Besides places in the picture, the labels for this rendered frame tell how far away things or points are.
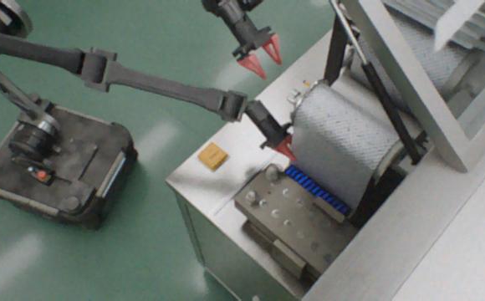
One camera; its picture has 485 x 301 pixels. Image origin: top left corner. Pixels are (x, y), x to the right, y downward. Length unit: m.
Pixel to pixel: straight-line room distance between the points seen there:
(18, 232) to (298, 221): 1.70
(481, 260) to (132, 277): 1.77
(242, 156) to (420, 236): 0.96
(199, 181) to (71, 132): 1.16
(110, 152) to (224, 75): 0.88
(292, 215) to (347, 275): 0.71
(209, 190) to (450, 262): 0.82
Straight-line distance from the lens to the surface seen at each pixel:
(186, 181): 1.55
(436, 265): 0.92
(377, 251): 0.67
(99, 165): 2.43
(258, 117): 1.33
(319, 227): 1.34
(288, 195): 1.38
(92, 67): 1.35
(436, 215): 0.71
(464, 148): 0.74
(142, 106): 2.86
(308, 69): 1.79
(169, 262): 2.41
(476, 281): 0.94
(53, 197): 2.42
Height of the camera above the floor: 2.27
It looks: 60 degrees down
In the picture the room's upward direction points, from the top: 3 degrees counter-clockwise
